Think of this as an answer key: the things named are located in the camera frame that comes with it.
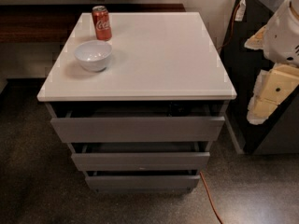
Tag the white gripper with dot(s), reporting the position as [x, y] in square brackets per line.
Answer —
[282, 40]

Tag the grey top drawer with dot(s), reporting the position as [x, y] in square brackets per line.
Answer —
[165, 121]

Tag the grey drawer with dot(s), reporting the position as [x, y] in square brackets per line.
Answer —
[152, 156]
[165, 121]
[139, 181]

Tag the grey middle drawer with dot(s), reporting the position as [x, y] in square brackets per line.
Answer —
[152, 156]

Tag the grey drawer cabinet white top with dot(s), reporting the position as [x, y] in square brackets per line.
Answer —
[156, 57]

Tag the red Coca-Cola can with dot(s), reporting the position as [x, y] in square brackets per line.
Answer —
[101, 23]

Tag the grey bottom drawer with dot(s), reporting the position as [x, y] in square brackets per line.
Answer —
[139, 181]

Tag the white paper tag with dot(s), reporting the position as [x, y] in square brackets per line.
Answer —
[240, 11]

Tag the black side cabinet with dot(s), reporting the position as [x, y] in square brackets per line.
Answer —
[280, 133]

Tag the white ceramic bowl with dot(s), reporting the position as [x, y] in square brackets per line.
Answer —
[93, 55]

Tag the dark wooden bench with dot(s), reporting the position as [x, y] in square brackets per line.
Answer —
[39, 23]

